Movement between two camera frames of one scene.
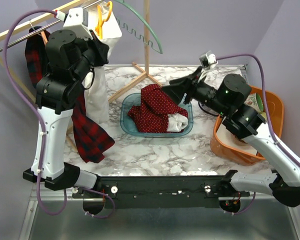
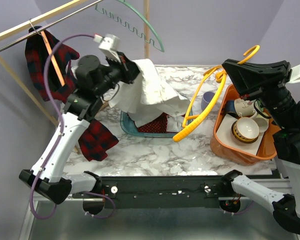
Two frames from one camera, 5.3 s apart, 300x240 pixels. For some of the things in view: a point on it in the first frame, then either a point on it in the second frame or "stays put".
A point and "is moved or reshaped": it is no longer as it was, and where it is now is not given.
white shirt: [105, 27] -> [149, 95]
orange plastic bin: [276, 108] stays put
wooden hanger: [43, 35] is moved or reshaped
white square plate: [226, 136] stays put
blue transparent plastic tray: [130, 100] stays put
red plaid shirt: [92, 143] stays put
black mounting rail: [159, 191] stays put
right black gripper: [189, 84] -> [254, 79]
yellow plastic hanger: [99, 28] -> [188, 125]
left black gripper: [101, 48] -> [129, 69]
